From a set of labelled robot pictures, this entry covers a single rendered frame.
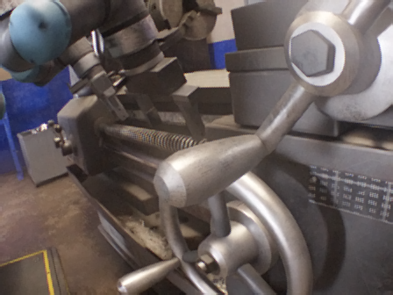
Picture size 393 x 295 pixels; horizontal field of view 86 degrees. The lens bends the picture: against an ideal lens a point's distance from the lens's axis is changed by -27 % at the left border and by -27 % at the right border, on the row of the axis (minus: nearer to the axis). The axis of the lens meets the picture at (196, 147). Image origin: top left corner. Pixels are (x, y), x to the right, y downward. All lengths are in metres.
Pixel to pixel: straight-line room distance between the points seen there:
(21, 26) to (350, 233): 0.43
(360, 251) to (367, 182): 0.07
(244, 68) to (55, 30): 0.22
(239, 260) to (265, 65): 0.18
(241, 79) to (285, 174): 0.10
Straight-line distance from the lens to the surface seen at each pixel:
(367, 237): 0.25
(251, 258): 0.26
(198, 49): 1.20
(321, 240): 0.28
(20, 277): 1.03
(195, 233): 0.82
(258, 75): 0.25
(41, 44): 0.35
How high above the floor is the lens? 0.86
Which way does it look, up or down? 16 degrees down
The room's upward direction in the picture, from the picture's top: 8 degrees counter-clockwise
